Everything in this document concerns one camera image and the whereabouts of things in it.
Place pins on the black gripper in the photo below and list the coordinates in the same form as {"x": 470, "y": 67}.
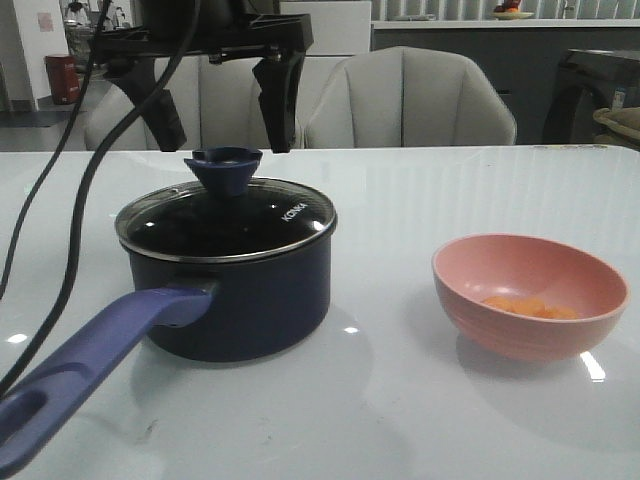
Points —
{"x": 222, "y": 29}

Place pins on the glass lid blue knob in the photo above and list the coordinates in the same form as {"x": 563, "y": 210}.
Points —
{"x": 227, "y": 214}

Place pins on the dark blue saucepan purple handle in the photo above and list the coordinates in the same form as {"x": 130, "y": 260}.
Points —
{"x": 225, "y": 312}

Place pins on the pink bowl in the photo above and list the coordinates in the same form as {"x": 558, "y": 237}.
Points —
{"x": 469, "y": 269}

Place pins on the orange ham slices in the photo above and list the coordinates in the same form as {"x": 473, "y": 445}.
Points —
{"x": 531, "y": 307}

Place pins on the left grey upholstered chair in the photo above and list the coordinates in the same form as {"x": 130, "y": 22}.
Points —
{"x": 217, "y": 105}

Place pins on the grey upholstered chair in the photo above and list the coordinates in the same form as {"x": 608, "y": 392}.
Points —
{"x": 408, "y": 97}
{"x": 217, "y": 105}

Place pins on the white cabinet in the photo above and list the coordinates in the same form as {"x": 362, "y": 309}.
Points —
{"x": 340, "y": 29}

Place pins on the red bin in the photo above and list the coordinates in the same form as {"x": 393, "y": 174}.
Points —
{"x": 63, "y": 79}

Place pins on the right grey upholstered chair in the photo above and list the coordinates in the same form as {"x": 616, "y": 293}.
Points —
{"x": 408, "y": 97}

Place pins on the fruit plate on counter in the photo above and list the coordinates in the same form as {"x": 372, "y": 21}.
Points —
{"x": 510, "y": 10}

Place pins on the dark appliance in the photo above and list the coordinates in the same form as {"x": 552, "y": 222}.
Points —
{"x": 586, "y": 81}

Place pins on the beige cushion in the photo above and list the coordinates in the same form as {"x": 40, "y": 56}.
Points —
{"x": 618, "y": 127}

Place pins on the black cable thin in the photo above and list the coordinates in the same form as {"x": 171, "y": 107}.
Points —
{"x": 57, "y": 152}

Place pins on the black cable thick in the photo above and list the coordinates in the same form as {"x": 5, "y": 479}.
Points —
{"x": 75, "y": 233}

